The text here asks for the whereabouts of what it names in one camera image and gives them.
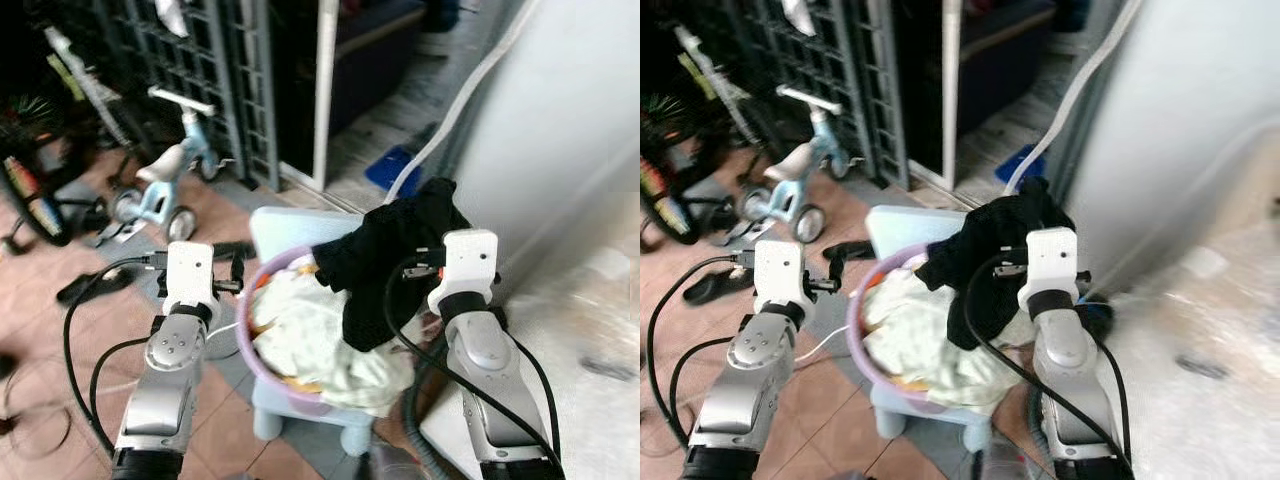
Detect black garment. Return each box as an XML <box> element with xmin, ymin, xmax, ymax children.
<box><xmin>914</xmin><ymin>175</ymin><xmax>1077</xmax><ymax>352</ymax></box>
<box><xmin>312</xmin><ymin>177</ymin><xmax>472</xmax><ymax>354</ymax></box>

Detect white washing machine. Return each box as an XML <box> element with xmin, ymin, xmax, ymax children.
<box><xmin>1000</xmin><ymin>0</ymin><xmax>1280</xmax><ymax>480</ymax></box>
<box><xmin>418</xmin><ymin>0</ymin><xmax>641</xmax><ymax>480</ymax></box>

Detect pink plastic wash basin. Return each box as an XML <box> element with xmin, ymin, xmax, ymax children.
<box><xmin>236</xmin><ymin>246</ymin><xmax>421</xmax><ymax>417</ymax></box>
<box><xmin>845</xmin><ymin>244</ymin><xmax>1006</xmax><ymax>417</ymax></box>

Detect light blue plastic stool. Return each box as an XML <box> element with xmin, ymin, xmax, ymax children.
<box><xmin>864</xmin><ymin>204</ymin><xmax>997</xmax><ymax>457</ymax></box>
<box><xmin>247</xmin><ymin>206</ymin><xmax>379</xmax><ymax>457</ymax></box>

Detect pale white-green laundry cloth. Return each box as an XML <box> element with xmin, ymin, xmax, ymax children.
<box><xmin>861</xmin><ymin>264</ymin><xmax>1033</xmax><ymax>418</ymax></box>
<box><xmin>247</xmin><ymin>264</ymin><xmax>417</xmax><ymax>418</ymax></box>

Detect blue plastic dustpan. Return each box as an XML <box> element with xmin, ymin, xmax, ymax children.
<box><xmin>994</xmin><ymin>142</ymin><xmax>1047</xmax><ymax>188</ymax></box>
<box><xmin>364</xmin><ymin>146</ymin><xmax>424</xmax><ymax>199</ymax></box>

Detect light blue child tricycle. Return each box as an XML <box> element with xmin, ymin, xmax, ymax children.
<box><xmin>107</xmin><ymin>85</ymin><xmax>237</xmax><ymax>245</ymax></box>
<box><xmin>734</xmin><ymin>84</ymin><xmax>857</xmax><ymax>245</ymax></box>

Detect white upright pole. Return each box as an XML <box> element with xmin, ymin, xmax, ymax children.
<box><xmin>939</xmin><ymin>0</ymin><xmax>967</xmax><ymax>193</ymax></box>
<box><xmin>312</xmin><ymin>0</ymin><xmax>342</xmax><ymax>193</ymax></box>

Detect dark cabinet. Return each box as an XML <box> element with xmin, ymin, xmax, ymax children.
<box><xmin>960</xmin><ymin>0</ymin><xmax>1063</xmax><ymax>133</ymax></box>
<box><xmin>330</xmin><ymin>0</ymin><xmax>433</xmax><ymax>133</ymax></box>

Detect black grid crate rack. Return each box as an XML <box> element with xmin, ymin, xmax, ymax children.
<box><xmin>720</xmin><ymin>0</ymin><xmax>908</xmax><ymax>188</ymax></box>
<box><xmin>95</xmin><ymin>0</ymin><xmax>283</xmax><ymax>188</ymax></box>

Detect white kick scooter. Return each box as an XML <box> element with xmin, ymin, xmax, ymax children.
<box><xmin>674</xmin><ymin>24</ymin><xmax>763</xmax><ymax>153</ymax></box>
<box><xmin>44</xmin><ymin>24</ymin><xmax>133</xmax><ymax>153</ymax></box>

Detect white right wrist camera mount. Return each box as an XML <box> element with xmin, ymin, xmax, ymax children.
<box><xmin>1014</xmin><ymin>226</ymin><xmax>1082</xmax><ymax>303</ymax></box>
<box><xmin>427</xmin><ymin>228</ymin><xmax>501</xmax><ymax>317</ymax></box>

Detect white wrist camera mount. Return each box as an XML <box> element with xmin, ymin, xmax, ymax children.
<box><xmin>427</xmin><ymin>228</ymin><xmax>501</xmax><ymax>317</ymax></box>
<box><xmin>751</xmin><ymin>239</ymin><xmax>806</xmax><ymax>307</ymax></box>
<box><xmin>162</xmin><ymin>240</ymin><xmax>217</xmax><ymax>307</ymax></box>
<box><xmin>1014</xmin><ymin>226</ymin><xmax>1082</xmax><ymax>303</ymax></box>

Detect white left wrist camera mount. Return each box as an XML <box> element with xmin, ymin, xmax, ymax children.
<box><xmin>751</xmin><ymin>239</ymin><xmax>806</xmax><ymax>307</ymax></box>
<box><xmin>162</xmin><ymin>240</ymin><xmax>217</xmax><ymax>307</ymax></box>

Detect grey corrugated drain hose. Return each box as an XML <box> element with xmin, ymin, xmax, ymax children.
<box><xmin>399</xmin><ymin>340</ymin><xmax>457</xmax><ymax>480</ymax></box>
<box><xmin>1024</xmin><ymin>385</ymin><xmax>1063</xmax><ymax>480</ymax></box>

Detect long black left arm cable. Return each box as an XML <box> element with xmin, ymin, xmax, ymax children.
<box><xmin>61</xmin><ymin>254</ymin><xmax>167</xmax><ymax>457</ymax></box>
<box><xmin>646</xmin><ymin>254</ymin><xmax>757</xmax><ymax>453</ymax></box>

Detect short black left arm cable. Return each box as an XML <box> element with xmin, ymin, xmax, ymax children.
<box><xmin>667</xmin><ymin>336</ymin><xmax>742</xmax><ymax>443</ymax></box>
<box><xmin>87</xmin><ymin>336</ymin><xmax>154</xmax><ymax>443</ymax></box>

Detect white water hose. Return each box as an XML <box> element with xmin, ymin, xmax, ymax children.
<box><xmin>1004</xmin><ymin>0</ymin><xmax>1143</xmax><ymax>197</ymax></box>
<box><xmin>384</xmin><ymin>0</ymin><xmax>543</xmax><ymax>203</ymax></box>

